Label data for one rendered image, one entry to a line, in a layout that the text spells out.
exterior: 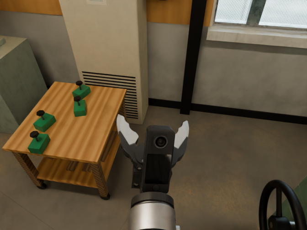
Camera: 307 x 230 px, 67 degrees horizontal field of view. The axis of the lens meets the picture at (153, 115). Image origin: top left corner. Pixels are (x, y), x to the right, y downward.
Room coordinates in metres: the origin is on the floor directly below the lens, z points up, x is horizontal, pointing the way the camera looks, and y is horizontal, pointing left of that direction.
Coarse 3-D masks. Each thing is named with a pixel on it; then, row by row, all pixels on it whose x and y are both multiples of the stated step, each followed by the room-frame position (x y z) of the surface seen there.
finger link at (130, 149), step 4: (120, 132) 0.30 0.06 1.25; (120, 136) 0.29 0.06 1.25; (120, 140) 0.28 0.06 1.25; (124, 140) 0.28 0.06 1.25; (124, 144) 0.27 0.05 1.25; (128, 144) 0.27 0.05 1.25; (132, 144) 0.27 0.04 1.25; (124, 148) 0.26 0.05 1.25; (128, 148) 0.26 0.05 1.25; (132, 148) 0.26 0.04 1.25; (124, 152) 0.26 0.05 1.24; (128, 152) 0.25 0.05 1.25; (132, 152) 0.25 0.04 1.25; (128, 156) 0.25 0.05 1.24; (132, 156) 0.25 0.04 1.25; (132, 160) 0.24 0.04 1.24
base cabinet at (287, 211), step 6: (300, 192) 0.46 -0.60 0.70; (300, 198) 0.44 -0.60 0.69; (282, 204) 0.48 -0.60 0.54; (288, 204) 0.46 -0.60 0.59; (306, 204) 0.40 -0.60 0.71; (282, 210) 0.46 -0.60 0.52; (288, 210) 0.44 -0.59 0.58; (306, 210) 0.38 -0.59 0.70; (288, 216) 0.42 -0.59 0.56; (306, 216) 0.37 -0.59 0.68
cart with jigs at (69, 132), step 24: (48, 96) 1.28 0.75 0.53; (72, 96) 1.28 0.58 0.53; (96, 96) 1.28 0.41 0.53; (120, 96) 1.28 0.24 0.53; (24, 120) 1.03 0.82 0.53; (48, 120) 0.99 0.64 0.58; (72, 120) 1.03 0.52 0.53; (96, 120) 1.03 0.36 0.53; (24, 144) 0.84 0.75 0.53; (48, 144) 0.84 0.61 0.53; (72, 144) 0.84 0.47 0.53; (96, 144) 0.84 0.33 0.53; (24, 168) 0.83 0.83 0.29; (48, 168) 0.90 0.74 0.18; (72, 168) 0.89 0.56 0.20; (96, 168) 0.75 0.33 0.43
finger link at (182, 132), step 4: (184, 124) 0.34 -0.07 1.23; (188, 124) 0.35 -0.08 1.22; (180, 128) 0.33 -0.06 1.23; (184, 128) 0.33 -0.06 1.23; (188, 128) 0.33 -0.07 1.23; (180, 132) 0.31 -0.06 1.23; (184, 132) 0.32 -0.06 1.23; (188, 132) 0.32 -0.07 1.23; (176, 136) 0.30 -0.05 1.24; (180, 136) 0.30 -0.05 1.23; (184, 136) 0.30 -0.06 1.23; (176, 140) 0.29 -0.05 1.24; (180, 140) 0.29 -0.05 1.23; (176, 144) 0.28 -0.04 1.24; (180, 144) 0.28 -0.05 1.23; (176, 148) 0.27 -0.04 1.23
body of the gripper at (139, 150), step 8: (144, 144) 0.27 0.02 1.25; (136, 152) 0.25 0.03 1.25; (136, 160) 0.24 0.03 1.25; (136, 168) 0.23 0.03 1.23; (136, 176) 0.23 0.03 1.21; (152, 192) 0.17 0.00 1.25; (160, 192) 0.19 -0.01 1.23; (136, 200) 0.17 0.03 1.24; (144, 200) 0.16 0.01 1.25; (160, 200) 0.16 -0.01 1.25; (168, 200) 0.17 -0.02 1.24
